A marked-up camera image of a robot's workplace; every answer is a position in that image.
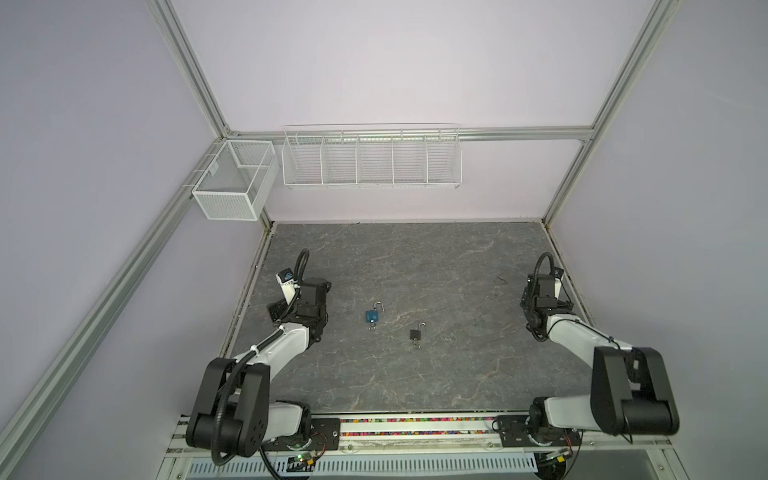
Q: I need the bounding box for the blue padlock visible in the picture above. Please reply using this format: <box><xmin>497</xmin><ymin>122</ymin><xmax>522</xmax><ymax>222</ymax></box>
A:
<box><xmin>365</xmin><ymin>301</ymin><xmax>385</xmax><ymax>329</ymax></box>

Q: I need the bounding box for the grey padlock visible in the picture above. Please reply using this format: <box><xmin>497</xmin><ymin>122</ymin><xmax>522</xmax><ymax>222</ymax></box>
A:
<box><xmin>410</xmin><ymin>322</ymin><xmax>426</xmax><ymax>344</ymax></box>

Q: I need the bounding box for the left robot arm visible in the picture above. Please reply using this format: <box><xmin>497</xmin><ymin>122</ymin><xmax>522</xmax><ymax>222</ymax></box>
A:
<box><xmin>185</xmin><ymin>248</ymin><xmax>332</xmax><ymax>467</ymax></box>

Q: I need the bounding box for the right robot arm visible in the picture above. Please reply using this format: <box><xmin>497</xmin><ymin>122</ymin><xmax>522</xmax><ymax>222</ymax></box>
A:
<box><xmin>520</xmin><ymin>252</ymin><xmax>681</xmax><ymax>443</ymax></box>

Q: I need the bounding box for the white mesh box basket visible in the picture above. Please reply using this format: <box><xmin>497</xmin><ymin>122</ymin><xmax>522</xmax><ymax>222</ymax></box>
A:
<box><xmin>192</xmin><ymin>140</ymin><xmax>279</xmax><ymax>221</ymax></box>

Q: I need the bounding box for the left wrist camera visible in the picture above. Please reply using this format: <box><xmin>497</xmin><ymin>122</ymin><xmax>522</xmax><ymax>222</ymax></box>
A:
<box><xmin>276</xmin><ymin>268</ymin><xmax>297</xmax><ymax>304</ymax></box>

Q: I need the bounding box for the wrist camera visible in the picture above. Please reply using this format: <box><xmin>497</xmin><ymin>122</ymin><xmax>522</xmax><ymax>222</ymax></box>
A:
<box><xmin>550</xmin><ymin>267</ymin><xmax>565</xmax><ymax>299</ymax></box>
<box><xmin>276</xmin><ymin>268</ymin><xmax>297</xmax><ymax>304</ymax></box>

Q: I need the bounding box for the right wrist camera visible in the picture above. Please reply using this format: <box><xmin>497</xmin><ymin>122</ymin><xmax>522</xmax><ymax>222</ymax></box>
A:
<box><xmin>550</xmin><ymin>267</ymin><xmax>565</xmax><ymax>299</ymax></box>

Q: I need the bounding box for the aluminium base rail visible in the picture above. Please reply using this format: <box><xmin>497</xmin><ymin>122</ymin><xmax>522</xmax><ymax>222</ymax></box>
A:
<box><xmin>158</xmin><ymin>409</ymin><xmax>673</xmax><ymax>460</ymax></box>

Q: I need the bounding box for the white vented cable duct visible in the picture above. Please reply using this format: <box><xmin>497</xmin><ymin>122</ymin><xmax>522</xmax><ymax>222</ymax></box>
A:
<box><xmin>186</xmin><ymin>452</ymin><xmax>538</xmax><ymax>479</ymax></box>

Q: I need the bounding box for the white wire shelf basket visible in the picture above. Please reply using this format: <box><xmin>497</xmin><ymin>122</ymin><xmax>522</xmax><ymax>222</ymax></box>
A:
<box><xmin>281</xmin><ymin>124</ymin><xmax>463</xmax><ymax>189</ymax></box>

